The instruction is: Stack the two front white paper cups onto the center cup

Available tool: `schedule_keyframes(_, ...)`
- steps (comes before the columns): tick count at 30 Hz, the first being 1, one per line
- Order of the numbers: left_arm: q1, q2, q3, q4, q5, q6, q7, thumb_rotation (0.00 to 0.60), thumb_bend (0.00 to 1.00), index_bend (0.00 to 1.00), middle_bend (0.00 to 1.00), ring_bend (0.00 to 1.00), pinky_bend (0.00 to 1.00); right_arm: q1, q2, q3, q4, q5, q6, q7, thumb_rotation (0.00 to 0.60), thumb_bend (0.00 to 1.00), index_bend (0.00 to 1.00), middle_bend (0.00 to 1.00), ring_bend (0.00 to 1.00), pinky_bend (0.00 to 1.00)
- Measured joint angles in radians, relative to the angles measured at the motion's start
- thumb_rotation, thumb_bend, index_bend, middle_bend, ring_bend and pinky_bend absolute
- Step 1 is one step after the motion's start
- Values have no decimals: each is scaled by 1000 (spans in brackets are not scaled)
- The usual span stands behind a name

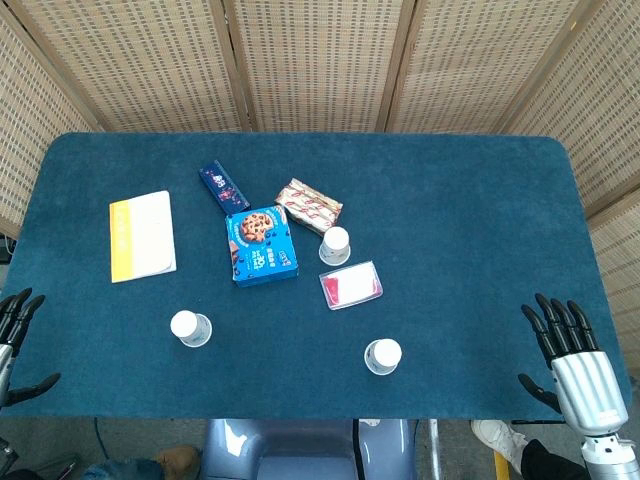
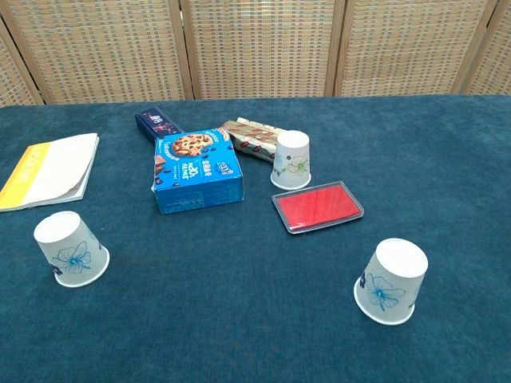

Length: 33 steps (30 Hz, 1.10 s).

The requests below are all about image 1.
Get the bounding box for yellow white notebook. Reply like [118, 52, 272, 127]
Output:
[109, 190, 178, 285]

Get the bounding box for blue grey robot torso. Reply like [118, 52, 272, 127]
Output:
[202, 418, 419, 480]

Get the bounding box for red ink pad clear case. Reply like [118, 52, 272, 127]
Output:
[319, 260, 385, 312]

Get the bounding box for woven bamboo folding screen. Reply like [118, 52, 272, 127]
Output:
[0, 0, 640, 371]

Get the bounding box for white sneaker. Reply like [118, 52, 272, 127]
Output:
[471, 418, 529, 474]

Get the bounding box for white paper cup blue flower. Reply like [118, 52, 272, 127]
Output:
[318, 226, 352, 267]
[169, 310, 214, 349]
[363, 338, 403, 376]

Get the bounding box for blue cookie box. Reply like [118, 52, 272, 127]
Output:
[224, 204, 300, 290]

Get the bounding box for blue table cloth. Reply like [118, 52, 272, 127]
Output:
[0, 131, 634, 421]

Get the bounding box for black trouser leg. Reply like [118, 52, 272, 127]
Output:
[519, 438, 592, 480]

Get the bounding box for metal pole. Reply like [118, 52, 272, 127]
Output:
[426, 418, 444, 480]

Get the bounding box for red white wrapped snack pack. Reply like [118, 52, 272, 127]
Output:
[274, 178, 345, 237]

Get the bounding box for brown shoe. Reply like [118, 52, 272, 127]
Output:
[153, 444, 202, 479]

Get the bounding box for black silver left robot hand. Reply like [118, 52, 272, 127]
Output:
[0, 287, 62, 407]

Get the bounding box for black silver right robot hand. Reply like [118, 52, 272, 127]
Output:
[518, 293, 630, 441]

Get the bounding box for dark blue narrow box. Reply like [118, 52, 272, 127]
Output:
[198, 159, 251, 214]

